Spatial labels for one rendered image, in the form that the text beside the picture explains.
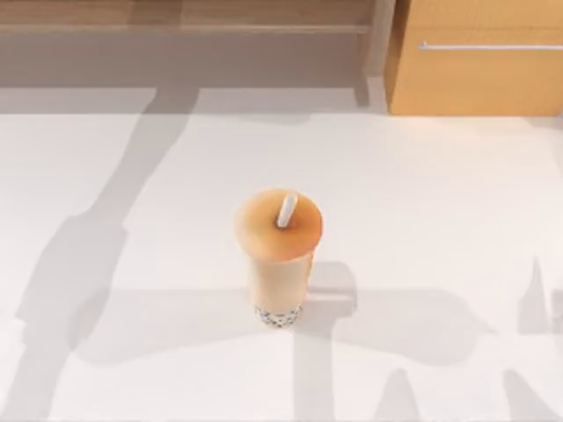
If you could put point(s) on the orange bubble tea cup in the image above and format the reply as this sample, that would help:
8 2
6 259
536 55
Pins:
275 268

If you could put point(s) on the pale wooden cupboard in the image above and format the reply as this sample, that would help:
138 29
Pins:
475 79

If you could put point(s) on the open wooden shelf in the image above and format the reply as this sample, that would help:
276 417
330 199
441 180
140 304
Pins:
184 44

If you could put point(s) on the white drinking straw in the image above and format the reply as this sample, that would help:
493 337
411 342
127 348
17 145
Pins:
287 211

